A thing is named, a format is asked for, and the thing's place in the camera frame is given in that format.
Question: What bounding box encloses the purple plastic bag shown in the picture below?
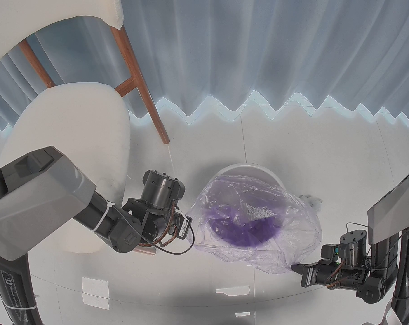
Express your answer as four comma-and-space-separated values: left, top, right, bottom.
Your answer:
186, 174, 322, 275

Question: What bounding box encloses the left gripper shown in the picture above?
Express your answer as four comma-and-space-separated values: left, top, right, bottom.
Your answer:
164, 213, 193, 241

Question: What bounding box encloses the crumpled white paper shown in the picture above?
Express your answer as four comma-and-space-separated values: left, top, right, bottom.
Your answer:
298, 195, 324, 212

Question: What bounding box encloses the white trash bin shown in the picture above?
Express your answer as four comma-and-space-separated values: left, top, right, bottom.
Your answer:
204, 163, 288, 248

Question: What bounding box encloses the pale blue curtain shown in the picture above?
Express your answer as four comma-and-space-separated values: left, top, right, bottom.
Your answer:
0, 0, 409, 138

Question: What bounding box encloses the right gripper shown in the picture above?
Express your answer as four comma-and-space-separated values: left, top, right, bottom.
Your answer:
300, 261, 343, 288

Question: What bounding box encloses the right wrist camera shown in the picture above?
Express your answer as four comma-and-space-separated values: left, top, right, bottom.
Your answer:
321, 244, 341, 262

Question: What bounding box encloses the cream padded wooden chair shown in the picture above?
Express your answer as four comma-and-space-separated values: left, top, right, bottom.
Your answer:
0, 0, 170, 254

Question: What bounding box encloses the black cable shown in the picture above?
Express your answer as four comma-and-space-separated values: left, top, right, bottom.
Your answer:
155, 239, 194, 255

